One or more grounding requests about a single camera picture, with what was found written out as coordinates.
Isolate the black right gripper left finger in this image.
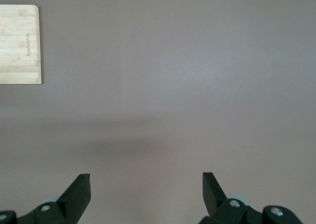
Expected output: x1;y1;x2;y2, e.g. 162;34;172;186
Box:
0;174;92;224

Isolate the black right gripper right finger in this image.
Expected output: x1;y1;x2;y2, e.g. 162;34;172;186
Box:
198;172;303;224

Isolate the bamboo cutting board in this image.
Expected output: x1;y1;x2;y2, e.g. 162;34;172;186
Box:
0;4;42;85

